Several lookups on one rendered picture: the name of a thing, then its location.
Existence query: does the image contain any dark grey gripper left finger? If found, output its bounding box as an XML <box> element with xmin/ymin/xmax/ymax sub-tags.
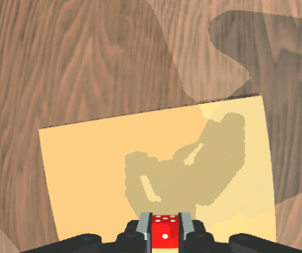
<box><xmin>20</xmin><ymin>212</ymin><xmax>153</xmax><ymax>253</ymax></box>

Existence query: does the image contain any red die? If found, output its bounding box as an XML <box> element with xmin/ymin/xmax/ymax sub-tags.
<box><xmin>152</xmin><ymin>215</ymin><xmax>179</xmax><ymax>249</ymax></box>

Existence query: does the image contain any pale yellow mat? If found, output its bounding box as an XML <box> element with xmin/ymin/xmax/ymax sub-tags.
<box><xmin>39</xmin><ymin>95</ymin><xmax>276</xmax><ymax>243</ymax></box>

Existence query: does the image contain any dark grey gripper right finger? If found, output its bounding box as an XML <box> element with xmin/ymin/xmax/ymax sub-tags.
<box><xmin>178</xmin><ymin>212</ymin><xmax>302</xmax><ymax>253</ymax></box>

